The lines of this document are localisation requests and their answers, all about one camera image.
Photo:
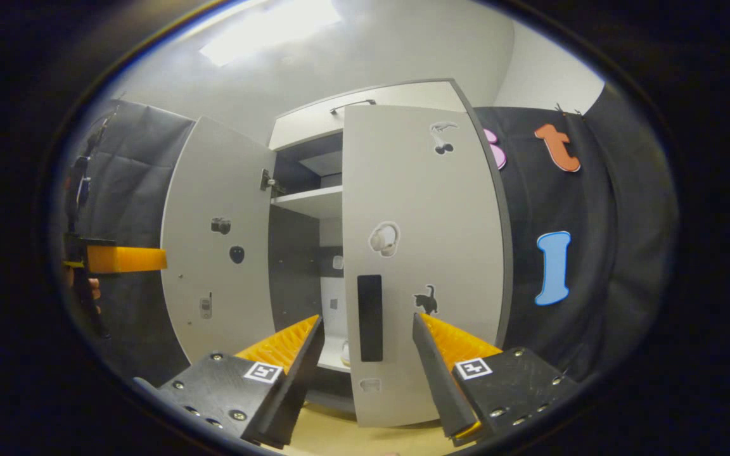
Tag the white cabinet shelf board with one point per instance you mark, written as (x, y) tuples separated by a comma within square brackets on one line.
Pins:
[(314, 201)]

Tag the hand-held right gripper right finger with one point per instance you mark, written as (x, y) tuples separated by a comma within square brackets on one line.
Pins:
[(447, 392)]

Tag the ceiling light panel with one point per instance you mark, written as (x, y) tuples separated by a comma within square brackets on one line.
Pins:
[(263, 28)]

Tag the metal door hinge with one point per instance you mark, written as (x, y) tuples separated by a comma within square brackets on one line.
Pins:
[(270, 182)]

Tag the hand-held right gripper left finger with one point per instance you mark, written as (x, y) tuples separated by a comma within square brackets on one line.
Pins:
[(289, 392)]

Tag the white cabinet door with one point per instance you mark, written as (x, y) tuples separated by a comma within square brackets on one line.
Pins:
[(219, 177), (441, 215)]

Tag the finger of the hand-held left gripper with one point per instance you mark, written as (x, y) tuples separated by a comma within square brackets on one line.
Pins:
[(127, 259)]

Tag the white cabinet drawer front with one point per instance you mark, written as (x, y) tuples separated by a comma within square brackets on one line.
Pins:
[(314, 123)]

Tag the white shoe cabinet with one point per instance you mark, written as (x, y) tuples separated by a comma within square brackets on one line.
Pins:
[(301, 253)]

